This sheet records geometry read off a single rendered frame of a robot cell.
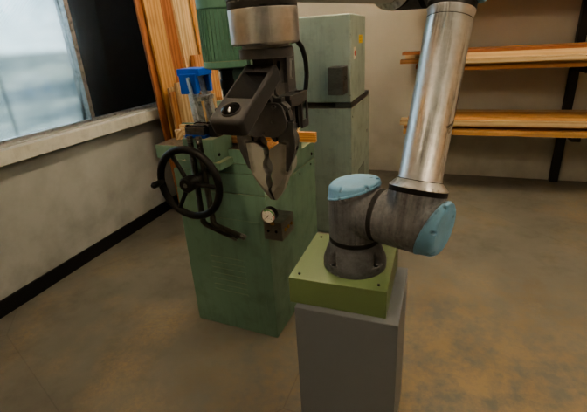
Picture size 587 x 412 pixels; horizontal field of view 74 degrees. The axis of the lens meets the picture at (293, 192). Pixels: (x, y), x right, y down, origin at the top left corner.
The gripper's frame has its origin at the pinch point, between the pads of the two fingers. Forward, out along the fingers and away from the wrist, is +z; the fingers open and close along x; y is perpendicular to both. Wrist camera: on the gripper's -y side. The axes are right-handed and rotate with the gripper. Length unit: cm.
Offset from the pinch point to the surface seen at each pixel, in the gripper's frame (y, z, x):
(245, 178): 79, 30, 55
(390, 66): 332, 11, 46
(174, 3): 222, -51, 191
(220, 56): 88, -16, 65
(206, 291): 78, 90, 83
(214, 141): 71, 13, 61
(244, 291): 78, 86, 62
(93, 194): 116, 66, 198
